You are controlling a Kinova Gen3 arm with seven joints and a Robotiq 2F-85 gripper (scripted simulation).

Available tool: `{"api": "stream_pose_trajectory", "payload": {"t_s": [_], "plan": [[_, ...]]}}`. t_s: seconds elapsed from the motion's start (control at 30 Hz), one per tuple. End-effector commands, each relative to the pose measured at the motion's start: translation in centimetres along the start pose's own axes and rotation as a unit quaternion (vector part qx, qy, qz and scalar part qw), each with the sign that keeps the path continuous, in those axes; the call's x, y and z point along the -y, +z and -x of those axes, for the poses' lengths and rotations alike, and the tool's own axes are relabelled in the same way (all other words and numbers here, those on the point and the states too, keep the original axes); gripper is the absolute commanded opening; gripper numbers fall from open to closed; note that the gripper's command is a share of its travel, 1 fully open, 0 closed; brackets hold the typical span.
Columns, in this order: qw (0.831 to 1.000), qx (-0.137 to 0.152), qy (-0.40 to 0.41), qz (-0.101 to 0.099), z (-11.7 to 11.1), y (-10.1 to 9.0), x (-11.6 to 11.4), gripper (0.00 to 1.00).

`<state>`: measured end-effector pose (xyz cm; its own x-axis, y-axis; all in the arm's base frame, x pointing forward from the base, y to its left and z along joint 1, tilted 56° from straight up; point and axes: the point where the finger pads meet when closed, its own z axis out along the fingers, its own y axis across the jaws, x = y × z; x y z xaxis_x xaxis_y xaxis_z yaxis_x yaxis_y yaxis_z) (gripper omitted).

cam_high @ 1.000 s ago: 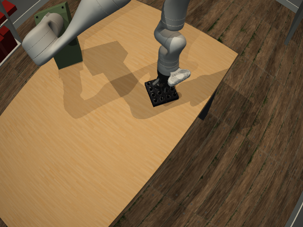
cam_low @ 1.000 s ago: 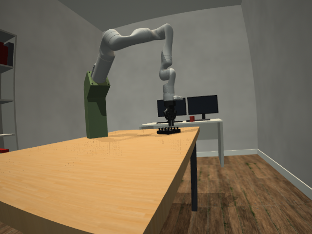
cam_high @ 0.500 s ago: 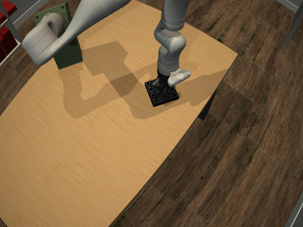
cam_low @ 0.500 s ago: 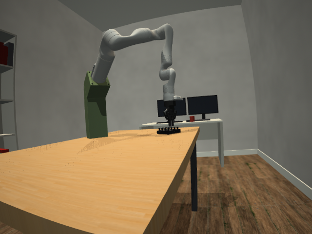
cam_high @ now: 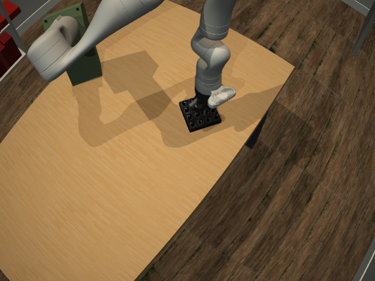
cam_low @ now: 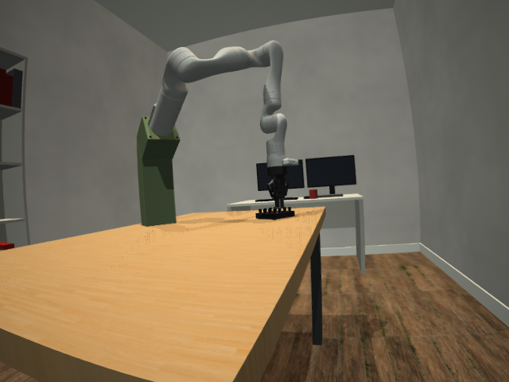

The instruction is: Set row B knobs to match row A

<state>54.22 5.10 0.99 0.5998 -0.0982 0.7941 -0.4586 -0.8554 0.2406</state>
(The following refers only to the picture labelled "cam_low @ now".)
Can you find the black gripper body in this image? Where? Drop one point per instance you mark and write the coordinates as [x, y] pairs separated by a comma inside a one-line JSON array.
[[274, 173]]

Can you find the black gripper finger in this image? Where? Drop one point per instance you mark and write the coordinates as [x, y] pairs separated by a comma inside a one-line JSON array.
[[283, 193], [275, 193]]

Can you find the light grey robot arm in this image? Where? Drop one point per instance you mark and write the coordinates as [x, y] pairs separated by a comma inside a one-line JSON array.
[[188, 68]]

